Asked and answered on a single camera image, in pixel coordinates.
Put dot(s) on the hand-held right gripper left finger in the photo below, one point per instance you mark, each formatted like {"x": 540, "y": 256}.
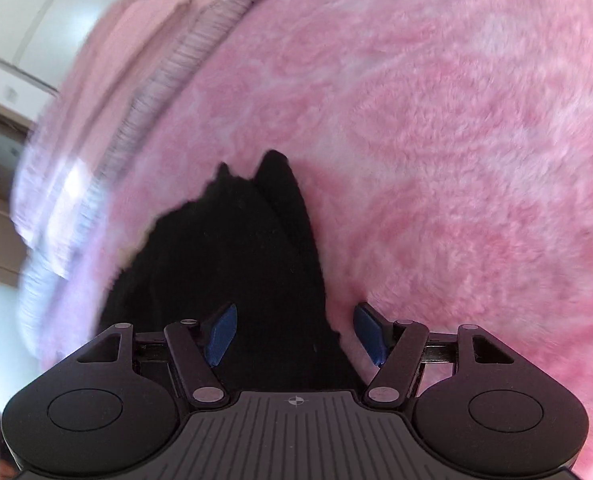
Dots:
{"x": 222, "y": 332}

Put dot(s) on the pink striped pillow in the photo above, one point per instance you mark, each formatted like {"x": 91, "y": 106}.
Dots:
{"x": 106, "y": 110}

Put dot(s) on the black garment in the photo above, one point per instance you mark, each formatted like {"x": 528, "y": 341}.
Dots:
{"x": 236, "y": 240}

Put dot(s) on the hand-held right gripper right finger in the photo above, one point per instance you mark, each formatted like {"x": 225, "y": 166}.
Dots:
{"x": 369, "y": 332}

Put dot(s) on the pink fluffy blanket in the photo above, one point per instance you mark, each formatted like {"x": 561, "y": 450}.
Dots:
{"x": 426, "y": 160}

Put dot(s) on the white wardrobe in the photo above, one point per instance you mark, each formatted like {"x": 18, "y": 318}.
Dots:
{"x": 41, "y": 15}

